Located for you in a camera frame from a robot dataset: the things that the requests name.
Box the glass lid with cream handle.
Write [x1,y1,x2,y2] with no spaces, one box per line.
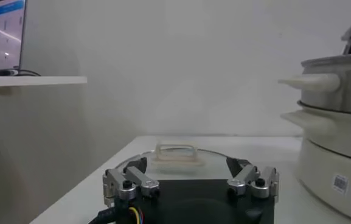
[114,143,229,180]

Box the stainless steel steamer basket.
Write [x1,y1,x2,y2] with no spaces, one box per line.
[277,53,351,116]

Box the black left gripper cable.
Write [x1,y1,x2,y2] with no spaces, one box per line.
[88,208,118,224]

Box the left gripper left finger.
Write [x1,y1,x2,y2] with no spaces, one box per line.
[103,156,161,209]

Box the multicoloured wire bundle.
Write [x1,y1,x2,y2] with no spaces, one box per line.
[128,206,144,224]

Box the white side table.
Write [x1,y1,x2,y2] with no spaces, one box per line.
[0,75,88,104]

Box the cream electric cooking pot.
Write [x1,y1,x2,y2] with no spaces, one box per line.
[280,106,351,223]

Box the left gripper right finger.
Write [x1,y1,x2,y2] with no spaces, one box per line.
[226,156,280,202]

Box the black looped cable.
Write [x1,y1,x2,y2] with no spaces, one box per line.
[13,69,41,77]

